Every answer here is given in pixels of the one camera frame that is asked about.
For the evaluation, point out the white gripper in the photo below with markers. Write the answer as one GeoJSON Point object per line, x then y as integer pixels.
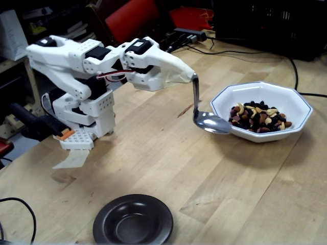
{"type": "Point", "coordinates": [167, 62]}

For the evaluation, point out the bent metal spoon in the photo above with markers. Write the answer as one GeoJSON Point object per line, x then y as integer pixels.
{"type": "Point", "coordinates": [212, 125]}

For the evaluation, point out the nut and raisin mix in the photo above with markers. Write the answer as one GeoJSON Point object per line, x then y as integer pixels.
{"type": "Point", "coordinates": [255, 117]}

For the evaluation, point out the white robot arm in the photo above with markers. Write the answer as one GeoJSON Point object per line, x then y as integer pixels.
{"type": "Point", "coordinates": [102, 114]}

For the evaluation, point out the white octagonal bowl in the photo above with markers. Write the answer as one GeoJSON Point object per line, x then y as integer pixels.
{"type": "Point", "coordinates": [255, 93]}

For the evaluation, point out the dark brown plate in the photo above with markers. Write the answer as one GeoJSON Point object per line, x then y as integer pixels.
{"type": "Point", "coordinates": [132, 224]}

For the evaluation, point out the beige masking tape wrap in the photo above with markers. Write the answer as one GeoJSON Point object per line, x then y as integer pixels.
{"type": "Point", "coordinates": [178, 77]}

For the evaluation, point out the black multi-port hub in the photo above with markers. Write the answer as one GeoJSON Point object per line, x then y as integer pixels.
{"type": "Point", "coordinates": [189, 31]}

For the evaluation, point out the red upholstered seat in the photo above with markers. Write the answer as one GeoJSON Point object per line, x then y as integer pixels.
{"type": "Point", "coordinates": [189, 16]}

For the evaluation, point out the stacked books pile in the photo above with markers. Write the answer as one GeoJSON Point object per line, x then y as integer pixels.
{"type": "Point", "coordinates": [76, 29]}

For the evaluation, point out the black plastic crate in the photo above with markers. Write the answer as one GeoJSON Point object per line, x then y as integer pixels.
{"type": "Point", "coordinates": [268, 25]}

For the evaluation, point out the light wooden shelf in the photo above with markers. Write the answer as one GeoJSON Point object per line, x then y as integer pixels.
{"type": "Point", "coordinates": [35, 99]}

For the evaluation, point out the small yellow box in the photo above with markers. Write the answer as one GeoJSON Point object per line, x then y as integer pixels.
{"type": "Point", "coordinates": [37, 28]}

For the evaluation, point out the black clamp with orange trigger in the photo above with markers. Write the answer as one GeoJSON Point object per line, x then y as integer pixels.
{"type": "Point", "coordinates": [38, 123]}

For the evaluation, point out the white cardboard box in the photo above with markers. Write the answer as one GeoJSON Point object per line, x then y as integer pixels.
{"type": "Point", "coordinates": [12, 38]}

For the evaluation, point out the cream plastic device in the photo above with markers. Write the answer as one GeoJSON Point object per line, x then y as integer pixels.
{"type": "Point", "coordinates": [11, 125]}

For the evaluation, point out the small red padded stool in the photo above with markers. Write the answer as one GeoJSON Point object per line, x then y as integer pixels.
{"type": "Point", "coordinates": [5, 148]}

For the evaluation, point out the red chair with wooden frame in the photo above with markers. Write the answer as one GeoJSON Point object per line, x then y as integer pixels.
{"type": "Point", "coordinates": [127, 18]}

